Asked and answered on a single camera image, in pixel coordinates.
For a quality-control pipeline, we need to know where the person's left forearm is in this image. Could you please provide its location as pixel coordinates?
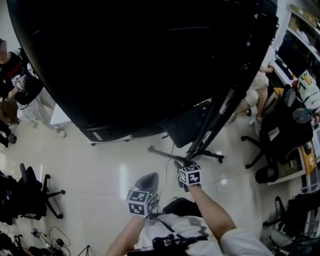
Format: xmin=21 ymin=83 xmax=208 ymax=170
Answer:
xmin=104 ymin=214 xmax=148 ymax=256

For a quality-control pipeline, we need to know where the brown cabinet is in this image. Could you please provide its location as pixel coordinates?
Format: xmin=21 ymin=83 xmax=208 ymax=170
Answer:
xmin=0 ymin=98 xmax=20 ymax=126

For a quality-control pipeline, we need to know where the thin grey wire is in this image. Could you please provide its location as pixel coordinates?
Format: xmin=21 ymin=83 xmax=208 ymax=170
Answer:
xmin=157 ymin=142 xmax=176 ymax=198

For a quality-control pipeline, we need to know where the black chest-mounted device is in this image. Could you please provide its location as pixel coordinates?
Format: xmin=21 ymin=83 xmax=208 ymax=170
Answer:
xmin=127 ymin=233 xmax=208 ymax=256

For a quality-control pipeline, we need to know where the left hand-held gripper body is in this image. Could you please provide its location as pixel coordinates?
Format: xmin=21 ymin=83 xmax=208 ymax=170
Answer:
xmin=126 ymin=184 xmax=161 ymax=219

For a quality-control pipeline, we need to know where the pale green backpack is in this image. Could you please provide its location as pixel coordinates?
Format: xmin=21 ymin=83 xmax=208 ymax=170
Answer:
xmin=292 ymin=69 xmax=320 ymax=111

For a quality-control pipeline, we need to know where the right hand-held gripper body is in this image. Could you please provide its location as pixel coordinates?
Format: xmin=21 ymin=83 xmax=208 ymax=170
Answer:
xmin=177 ymin=164 xmax=203 ymax=193

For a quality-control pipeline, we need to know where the white wall shelf unit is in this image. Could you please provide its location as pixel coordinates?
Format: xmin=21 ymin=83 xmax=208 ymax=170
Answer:
xmin=273 ymin=2 xmax=320 ymax=81

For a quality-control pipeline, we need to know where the person's leg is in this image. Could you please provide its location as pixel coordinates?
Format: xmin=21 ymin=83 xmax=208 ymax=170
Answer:
xmin=162 ymin=197 xmax=203 ymax=218

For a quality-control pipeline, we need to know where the tangle of black floor cables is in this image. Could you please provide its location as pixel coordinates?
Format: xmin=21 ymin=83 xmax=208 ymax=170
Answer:
xmin=13 ymin=226 xmax=73 ymax=256

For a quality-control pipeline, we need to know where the person's white shirt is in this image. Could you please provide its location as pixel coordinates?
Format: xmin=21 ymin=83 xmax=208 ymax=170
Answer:
xmin=134 ymin=213 xmax=276 ymax=256

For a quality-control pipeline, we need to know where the black office chair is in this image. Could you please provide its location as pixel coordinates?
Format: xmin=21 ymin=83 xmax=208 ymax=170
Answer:
xmin=0 ymin=162 xmax=66 ymax=225
xmin=262 ymin=192 xmax=320 ymax=241
xmin=241 ymin=83 xmax=315 ymax=185

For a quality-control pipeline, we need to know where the person's right forearm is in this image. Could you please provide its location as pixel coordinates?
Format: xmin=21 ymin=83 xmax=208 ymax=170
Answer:
xmin=187 ymin=184 xmax=237 ymax=241

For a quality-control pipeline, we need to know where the large black TV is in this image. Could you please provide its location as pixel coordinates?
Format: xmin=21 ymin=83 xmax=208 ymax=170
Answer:
xmin=6 ymin=0 xmax=280 ymax=145

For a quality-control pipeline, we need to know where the black computer monitor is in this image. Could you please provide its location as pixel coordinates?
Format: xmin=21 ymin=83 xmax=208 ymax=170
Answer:
xmin=276 ymin=37 xmax=310 ymax=77

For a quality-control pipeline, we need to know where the black metal TV stand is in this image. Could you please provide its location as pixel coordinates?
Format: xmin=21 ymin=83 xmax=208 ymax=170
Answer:
xmin=147 ymin=84 xmax=238 ymax=173

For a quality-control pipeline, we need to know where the white desk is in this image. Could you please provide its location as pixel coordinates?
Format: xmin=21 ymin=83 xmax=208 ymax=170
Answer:
xmin=49 ymin=103 xmax=133 ymax=147

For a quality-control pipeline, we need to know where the wooden-top work desk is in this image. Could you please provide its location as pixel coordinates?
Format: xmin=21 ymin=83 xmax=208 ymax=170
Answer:
xmin=266 ymin=139 xmax=320 ymax=187

